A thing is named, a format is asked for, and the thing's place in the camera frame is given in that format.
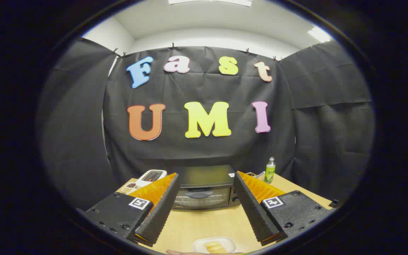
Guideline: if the white pop-up toaster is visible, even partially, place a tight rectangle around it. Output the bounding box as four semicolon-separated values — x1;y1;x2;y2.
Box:
135;170;168;188

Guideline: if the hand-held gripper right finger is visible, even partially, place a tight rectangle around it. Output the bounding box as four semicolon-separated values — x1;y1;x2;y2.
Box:
233;171;333;247

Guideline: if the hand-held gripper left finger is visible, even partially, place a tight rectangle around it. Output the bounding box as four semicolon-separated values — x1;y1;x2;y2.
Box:
83;172;181;248

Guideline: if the black toaster oven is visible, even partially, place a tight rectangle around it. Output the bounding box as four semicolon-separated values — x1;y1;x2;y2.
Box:
171;165;243;210

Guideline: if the ridged yellow bread roll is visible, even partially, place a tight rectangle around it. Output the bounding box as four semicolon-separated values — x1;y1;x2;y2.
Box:
204;241;228;254

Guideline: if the green label drink bottle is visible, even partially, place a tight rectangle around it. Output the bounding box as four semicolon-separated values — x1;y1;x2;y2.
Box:
265;157;276;184

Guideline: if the white square plate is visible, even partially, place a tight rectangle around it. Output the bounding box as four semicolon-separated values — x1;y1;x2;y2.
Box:
193;237;237;254

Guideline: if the ceiling light panel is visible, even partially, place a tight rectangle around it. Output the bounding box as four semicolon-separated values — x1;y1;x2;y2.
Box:
308;27;332;43
169;0;253;7

